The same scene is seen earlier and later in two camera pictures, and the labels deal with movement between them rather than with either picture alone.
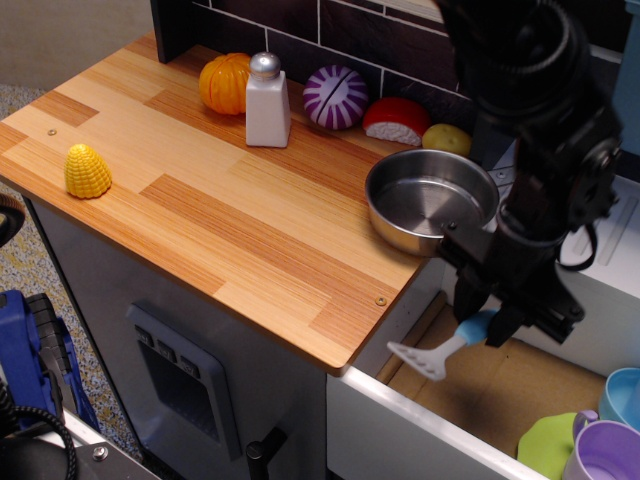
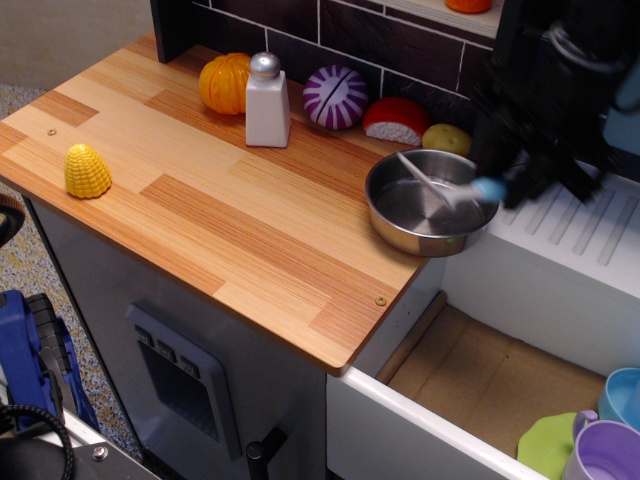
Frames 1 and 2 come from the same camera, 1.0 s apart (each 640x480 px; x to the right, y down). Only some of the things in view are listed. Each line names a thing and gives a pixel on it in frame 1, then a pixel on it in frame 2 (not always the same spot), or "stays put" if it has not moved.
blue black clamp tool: (39, 368) stays put
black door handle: (259, 453) stays put
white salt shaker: (267, 109) stays put
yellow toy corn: (85, 173) stays put
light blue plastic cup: (620, 398) stays put
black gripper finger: (504, 323) -> (527, 176)
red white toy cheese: (397, 118) stays put
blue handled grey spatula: (472, 329) -> (485, 188)
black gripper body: (522, 275) -> (524, 135)
